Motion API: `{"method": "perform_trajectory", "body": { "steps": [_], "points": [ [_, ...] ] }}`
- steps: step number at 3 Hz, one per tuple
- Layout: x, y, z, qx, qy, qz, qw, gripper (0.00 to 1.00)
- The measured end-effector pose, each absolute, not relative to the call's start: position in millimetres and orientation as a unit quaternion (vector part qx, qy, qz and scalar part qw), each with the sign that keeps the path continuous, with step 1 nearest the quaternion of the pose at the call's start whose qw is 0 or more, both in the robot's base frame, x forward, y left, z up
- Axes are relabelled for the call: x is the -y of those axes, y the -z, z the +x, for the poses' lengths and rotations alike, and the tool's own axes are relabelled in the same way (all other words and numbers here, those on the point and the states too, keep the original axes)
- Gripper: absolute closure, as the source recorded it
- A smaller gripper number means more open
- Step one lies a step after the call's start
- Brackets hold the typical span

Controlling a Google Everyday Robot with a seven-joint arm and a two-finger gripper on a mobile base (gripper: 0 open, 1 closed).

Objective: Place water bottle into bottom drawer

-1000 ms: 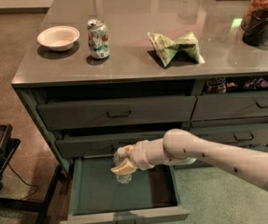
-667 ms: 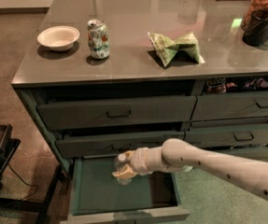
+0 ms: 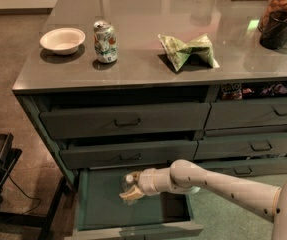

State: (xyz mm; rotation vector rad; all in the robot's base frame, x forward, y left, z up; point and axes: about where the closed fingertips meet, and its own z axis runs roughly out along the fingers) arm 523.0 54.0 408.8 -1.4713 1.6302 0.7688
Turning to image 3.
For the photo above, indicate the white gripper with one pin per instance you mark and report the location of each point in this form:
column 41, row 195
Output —
column 147, row 181

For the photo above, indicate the clear plastic water bottle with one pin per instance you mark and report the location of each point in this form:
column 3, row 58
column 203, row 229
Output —
column 128, row 182

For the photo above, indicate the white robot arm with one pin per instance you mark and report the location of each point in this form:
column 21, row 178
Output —
column 184, row 177

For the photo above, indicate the middle left drawer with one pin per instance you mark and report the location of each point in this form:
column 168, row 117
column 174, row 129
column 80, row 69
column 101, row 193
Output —
column 128, row 154

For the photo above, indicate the open bottom left drawer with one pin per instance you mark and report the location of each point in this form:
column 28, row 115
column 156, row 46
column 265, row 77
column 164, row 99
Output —
column 101, row 214

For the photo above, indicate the top left drawer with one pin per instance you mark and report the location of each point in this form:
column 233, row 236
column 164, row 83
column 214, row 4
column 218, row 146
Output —
column 125, row 120

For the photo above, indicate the bottom right drawer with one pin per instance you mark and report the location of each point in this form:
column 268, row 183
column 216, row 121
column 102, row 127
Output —
column 248, row 168

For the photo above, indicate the grey drawer cabinet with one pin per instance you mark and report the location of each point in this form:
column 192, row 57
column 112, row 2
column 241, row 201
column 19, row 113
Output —
column 142, row 73

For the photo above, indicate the middle right drawer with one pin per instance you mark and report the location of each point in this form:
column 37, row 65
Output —
column 241, row 146

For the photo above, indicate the top right drawer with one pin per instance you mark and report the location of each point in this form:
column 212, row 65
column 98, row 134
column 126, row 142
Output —
column 247, row 113

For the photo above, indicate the snack bags in drawer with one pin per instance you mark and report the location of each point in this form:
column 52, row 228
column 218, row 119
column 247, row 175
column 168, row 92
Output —
column 238, row 91

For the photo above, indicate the green chip bag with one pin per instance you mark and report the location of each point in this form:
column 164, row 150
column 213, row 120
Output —
column 179, row 52

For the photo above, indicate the green white soda can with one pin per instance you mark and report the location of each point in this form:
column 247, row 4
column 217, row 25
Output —
column 105, row 42

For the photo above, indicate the white paper bowl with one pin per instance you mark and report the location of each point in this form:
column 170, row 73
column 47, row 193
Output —
column 63, row 41

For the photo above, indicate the dark cup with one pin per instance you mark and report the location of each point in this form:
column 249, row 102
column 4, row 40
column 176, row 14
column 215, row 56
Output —
column 274, row 34

